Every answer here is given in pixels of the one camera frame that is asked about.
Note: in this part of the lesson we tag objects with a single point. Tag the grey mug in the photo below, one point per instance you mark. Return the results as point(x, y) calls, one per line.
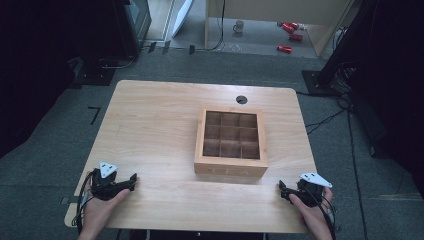
point(238, 26)

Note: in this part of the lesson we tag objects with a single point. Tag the person's right hand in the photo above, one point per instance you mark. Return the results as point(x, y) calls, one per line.
point(313, 216)

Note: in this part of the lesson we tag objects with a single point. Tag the person's left hand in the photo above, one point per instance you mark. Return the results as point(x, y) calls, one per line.
point(100, 210)

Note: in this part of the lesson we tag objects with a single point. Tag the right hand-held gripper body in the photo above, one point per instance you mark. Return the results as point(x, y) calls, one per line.
point(310, 190)

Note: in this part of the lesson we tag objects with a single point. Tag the black stand base plate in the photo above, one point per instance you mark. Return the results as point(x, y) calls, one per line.
point(93, 75)

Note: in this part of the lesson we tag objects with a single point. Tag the light wooden shelf frame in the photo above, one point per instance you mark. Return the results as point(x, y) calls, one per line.
point(316, 36)

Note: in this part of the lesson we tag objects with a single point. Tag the wooden compartment box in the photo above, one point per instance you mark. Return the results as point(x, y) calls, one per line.
point(231, 143)

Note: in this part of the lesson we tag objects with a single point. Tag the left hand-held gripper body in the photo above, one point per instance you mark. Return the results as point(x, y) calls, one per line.
point(104, 185)

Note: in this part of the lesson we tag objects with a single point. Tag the red can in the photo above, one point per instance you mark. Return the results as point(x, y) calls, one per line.
point(295, 24)
point(295, 37)
point(284, 49)
point(287, 27)

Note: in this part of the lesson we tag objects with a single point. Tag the white board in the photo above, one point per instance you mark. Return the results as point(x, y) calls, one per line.
point(182, 15)

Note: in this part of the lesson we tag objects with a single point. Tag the black tape strip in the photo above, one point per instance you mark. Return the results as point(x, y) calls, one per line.
point(192, 49)
point(152, 47)

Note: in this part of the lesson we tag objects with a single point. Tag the black stand with base plate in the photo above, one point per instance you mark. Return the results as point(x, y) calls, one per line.
point(328, 66)

